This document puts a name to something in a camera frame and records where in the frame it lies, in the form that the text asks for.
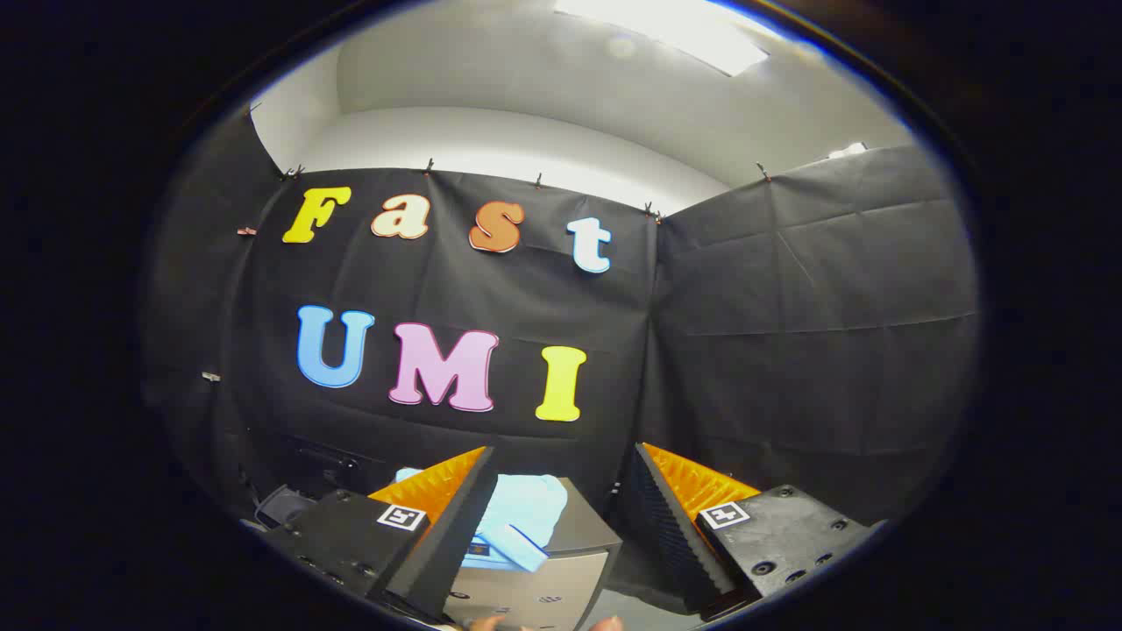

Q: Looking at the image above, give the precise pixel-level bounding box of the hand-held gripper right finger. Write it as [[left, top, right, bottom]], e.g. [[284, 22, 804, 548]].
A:
[[626, 442, 887, 619]]

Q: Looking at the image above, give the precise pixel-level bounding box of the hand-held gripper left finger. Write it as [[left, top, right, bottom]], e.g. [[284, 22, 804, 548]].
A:
[[263, 445, 499, 625]]

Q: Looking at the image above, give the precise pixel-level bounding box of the light blue shirt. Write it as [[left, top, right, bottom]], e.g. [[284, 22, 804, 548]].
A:
[[394, 467, 569, 573]]

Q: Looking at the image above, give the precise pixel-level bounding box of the dark grey washing machine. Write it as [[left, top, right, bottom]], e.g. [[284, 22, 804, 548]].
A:
[[250, 429, 391, 532]]

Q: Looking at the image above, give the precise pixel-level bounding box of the silver grey cabinet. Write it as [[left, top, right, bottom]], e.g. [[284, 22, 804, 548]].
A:
[[443, 478, 624, 631]]

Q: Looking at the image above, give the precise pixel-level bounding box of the black backdrop cloth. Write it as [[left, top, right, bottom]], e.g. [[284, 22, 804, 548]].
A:
[[140, 103, 981, 614]]

